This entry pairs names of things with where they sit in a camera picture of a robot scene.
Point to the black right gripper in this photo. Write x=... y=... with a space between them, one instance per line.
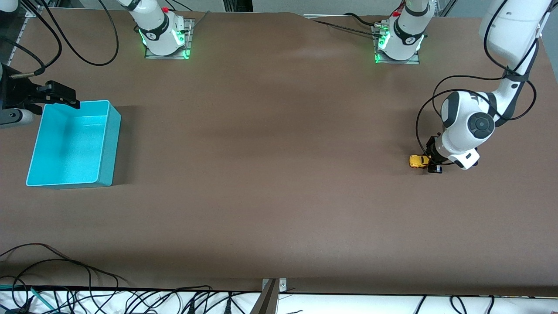
x=19 y=94

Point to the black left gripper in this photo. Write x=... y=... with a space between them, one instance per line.
x=433 y=152

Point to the yellow beetle toy car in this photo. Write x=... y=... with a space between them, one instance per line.
x=417 y=161

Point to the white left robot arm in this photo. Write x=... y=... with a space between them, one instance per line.
x=462 y=117

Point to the turquoise plastic bin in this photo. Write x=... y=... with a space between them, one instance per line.
x=69 y=148

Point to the black power plug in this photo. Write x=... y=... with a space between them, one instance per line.
x=190 y=306
x=229 y=305

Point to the aluminium frame rail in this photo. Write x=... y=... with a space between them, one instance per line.
x=13 y=54

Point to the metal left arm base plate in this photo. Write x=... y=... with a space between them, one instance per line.
x=409 y=62

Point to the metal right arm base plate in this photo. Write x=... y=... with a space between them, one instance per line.
x=190 y=39

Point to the silver table edge bracket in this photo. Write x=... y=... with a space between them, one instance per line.
x=283 y=285

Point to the grey metal post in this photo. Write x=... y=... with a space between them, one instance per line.
x=267 y=303

